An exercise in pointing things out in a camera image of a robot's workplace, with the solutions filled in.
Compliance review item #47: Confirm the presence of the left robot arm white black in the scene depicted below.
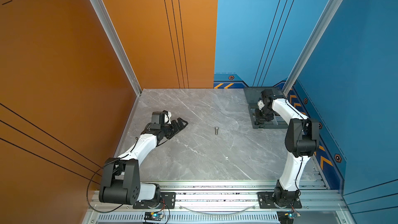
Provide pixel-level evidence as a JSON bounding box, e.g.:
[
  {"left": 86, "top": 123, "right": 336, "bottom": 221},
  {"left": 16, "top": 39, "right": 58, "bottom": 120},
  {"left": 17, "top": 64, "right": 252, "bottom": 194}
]
[{"left": 98, "top": 118, "right": 188, "bottom": 205}]

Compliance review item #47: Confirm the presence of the grey plastic organizer box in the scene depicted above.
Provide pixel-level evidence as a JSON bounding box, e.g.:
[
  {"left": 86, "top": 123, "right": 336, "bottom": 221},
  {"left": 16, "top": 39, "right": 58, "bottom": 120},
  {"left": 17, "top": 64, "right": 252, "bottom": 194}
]
[{"left": 244, "top": 87, "right": 288, "bottom": 129}]

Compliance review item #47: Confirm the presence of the left aluminium frame post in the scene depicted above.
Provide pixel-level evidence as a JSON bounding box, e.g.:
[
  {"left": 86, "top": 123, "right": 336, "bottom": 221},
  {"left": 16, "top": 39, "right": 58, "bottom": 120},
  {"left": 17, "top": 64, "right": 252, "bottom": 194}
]
[{"left": 89, "top": 0, "right": 142, "bottom": 96}]

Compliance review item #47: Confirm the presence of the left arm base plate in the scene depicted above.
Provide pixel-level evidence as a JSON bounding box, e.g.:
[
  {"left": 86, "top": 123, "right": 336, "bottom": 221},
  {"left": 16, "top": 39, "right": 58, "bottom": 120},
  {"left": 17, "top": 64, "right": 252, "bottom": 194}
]
[{"left": 133, "top": 191, "right": 176, "bottom": 209}]

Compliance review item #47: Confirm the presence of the right aluminium frame post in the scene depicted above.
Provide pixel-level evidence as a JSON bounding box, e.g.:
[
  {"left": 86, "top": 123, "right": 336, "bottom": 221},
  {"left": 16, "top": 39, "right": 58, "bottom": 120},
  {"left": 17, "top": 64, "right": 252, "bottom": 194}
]
[{"left": 282, "top": 0, "right": 343, "bottom": 96}]

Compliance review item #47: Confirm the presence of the green circuit board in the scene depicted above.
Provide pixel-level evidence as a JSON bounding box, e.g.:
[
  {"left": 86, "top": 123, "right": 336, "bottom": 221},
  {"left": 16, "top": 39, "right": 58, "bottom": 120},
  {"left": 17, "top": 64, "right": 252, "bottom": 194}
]
[{"left": 144, "top": 212, "right": 165, "bottom": 223}]

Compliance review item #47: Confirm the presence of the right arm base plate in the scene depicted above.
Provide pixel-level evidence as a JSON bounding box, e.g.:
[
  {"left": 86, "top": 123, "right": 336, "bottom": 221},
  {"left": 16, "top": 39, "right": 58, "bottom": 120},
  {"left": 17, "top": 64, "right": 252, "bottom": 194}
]
[{"left": 257, "top": 191, "right": 303, "bottom": 209}]

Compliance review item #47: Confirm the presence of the aluminium front rail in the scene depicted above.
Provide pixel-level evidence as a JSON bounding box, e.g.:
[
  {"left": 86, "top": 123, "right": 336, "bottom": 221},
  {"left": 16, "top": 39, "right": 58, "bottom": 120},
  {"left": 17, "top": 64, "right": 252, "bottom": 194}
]
[{"left": 83, "top": 177, "right": 354, "bottom": 224}]

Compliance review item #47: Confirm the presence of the aluminium frame post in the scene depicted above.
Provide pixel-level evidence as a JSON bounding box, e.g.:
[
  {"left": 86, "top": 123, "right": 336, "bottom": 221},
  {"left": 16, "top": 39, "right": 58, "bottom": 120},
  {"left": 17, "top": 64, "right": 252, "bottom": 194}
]
[
  {"left": 89, "top": 0, "right": 142, "bottom": 96},
  {"left": 282, "top": 0, "right": 343, "bottom": 96}
]

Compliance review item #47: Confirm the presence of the right circuit board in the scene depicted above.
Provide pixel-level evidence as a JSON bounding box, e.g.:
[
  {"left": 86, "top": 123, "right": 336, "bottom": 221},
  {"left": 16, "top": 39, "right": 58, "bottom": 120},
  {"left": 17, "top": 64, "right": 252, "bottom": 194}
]
[{"left": 277, "top": 212, "right": 301, "bottom": 224}]

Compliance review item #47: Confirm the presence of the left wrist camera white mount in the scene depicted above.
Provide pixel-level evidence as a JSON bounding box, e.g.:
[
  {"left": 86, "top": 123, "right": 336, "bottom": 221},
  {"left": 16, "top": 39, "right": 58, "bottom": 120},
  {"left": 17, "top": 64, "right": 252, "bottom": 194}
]
[{"left": 151, "top": 111, "right": 172, "bottom": 129}]

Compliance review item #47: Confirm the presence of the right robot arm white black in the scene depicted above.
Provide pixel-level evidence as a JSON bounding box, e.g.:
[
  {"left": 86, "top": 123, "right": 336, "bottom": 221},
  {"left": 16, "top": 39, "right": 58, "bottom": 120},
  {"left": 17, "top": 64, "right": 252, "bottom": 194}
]
[{"left": 255, "top": 88, "right": 319, "bottom": 208}]

